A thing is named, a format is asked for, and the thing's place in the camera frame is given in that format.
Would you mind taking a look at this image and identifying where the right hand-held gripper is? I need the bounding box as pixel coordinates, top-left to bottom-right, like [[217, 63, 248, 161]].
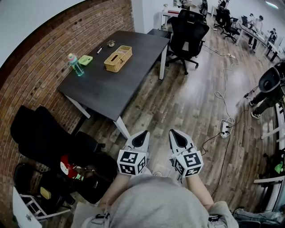
[[168, 130, 204, 178]]

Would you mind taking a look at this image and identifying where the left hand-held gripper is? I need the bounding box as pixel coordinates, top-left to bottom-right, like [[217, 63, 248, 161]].
[[117, 130, 150, 176]]

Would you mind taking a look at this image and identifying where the woven wicker basket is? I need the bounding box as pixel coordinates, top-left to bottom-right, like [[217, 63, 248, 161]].
[[103, 45, 133, 73]]

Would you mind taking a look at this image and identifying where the person's right forearm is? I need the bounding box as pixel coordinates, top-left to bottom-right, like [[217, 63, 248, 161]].
[[184, 175, 214, 210]]

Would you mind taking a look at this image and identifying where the person's left forearm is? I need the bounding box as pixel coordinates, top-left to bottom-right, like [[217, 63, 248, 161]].
[[99, 172, 130, 208]]

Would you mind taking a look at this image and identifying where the white table leg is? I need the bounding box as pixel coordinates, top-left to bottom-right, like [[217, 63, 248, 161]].
[[159, 48, 168, 80], [64, 94, 91, 119], [113, 115, 131, 140]]

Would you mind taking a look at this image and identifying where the person's grey shirt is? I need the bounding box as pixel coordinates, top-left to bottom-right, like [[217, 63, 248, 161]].
[[73, 173, 240, 228]]

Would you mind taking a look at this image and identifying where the teal water bottle pink lid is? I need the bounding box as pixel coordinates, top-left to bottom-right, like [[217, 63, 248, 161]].
[[68, 53, 85, 77]]

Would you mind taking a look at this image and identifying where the small green desk fan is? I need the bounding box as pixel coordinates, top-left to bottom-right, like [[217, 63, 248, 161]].
[[78, 55, 94, 66]]

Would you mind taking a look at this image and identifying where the black headrest office chair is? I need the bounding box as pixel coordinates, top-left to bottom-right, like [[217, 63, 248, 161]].
[[10, 104, 118, 204]]

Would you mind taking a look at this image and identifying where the black mesh office chair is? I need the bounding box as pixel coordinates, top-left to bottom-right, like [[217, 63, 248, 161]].
[[166, 8, 210, 75]]

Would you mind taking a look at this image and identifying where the small black chair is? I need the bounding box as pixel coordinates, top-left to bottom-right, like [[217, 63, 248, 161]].
[[13, 163, 76, 214]]

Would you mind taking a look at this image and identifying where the black drawer cabinet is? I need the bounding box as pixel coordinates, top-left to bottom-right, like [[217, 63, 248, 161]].
[[147, 28, 173, 39]]

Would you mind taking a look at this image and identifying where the long white desk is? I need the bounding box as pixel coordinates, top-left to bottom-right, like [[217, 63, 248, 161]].
[[236, 21, 285, 61]]

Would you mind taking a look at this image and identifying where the white side table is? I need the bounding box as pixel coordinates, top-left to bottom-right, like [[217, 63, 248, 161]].
[[12, 187, 72, 223]]

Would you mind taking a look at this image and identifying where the black floor cable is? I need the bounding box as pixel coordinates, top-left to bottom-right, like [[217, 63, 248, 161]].
[[200, 88, 260, 199]]

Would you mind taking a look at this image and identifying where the white floor cable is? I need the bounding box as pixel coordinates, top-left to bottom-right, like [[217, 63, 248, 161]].
[[214, 63, 239, 125]]

